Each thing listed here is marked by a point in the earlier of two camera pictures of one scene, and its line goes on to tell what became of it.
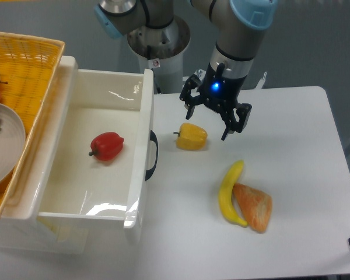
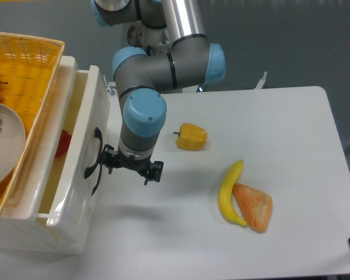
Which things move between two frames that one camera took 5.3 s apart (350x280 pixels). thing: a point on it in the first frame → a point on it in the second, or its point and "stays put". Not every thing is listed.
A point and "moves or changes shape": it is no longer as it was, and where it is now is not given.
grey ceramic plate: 6,146 stays put
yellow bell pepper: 191,137 stays put
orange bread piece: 256,206 stays put
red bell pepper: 106,146 → 65,141
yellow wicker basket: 26,66 stays put
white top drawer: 101,157 moves or changes shape
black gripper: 220,92 → 111,157
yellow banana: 226,199 stays put
